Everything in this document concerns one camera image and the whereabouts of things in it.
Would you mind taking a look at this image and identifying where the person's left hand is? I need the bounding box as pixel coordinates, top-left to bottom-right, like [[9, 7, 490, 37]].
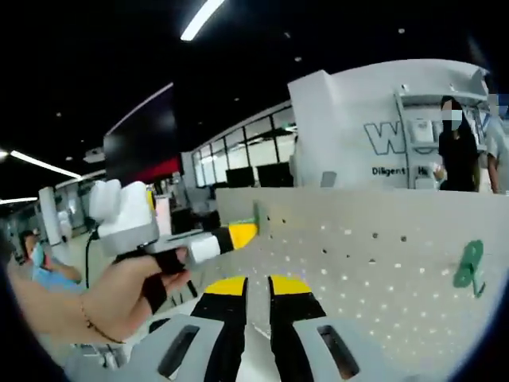
[[83, 247, 194, 343]]

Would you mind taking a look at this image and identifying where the grey ceiling-mounted device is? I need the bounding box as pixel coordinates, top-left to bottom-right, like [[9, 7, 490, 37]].
[[82, 146, 107, 164]]

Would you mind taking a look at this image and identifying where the long ceiling light strip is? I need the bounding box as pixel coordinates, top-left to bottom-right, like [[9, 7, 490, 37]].
[[10, 150, 84, 179], [180, 0, 227, 41]]

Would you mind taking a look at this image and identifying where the thin wrist bracelet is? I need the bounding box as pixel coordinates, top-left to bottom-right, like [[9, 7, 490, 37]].
[[79, 296, 126, 345]]

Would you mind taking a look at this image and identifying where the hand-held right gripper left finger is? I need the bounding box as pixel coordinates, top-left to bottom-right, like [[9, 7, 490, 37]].
[[65, 274, 250, 382]]

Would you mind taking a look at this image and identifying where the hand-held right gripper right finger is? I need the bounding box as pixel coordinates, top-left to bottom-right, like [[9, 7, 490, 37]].
[[266, 274, 438, 382]]

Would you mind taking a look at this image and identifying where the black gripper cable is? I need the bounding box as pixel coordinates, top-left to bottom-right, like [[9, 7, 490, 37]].
[[85, 228, 101, 287]]

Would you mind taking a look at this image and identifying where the black computer monitor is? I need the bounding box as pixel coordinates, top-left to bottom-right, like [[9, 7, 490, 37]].
[[256, 162, 296, 188], [225, 166, 255, 189]]

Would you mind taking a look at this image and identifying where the white perforated mounting plate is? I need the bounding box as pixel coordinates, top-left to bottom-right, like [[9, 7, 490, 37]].
[[214, 186, 508, 382]]

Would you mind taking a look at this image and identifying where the pink display panel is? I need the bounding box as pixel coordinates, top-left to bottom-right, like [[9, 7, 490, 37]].
[[153, 194, 173, 236]]

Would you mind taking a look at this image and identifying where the white lettered display stand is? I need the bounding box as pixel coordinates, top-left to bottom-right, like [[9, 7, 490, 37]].
[[286, 59, 494, 191]]

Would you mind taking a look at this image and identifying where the large black overhead panel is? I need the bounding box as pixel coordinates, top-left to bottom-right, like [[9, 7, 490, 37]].
[[103, 82, 183, 182]]

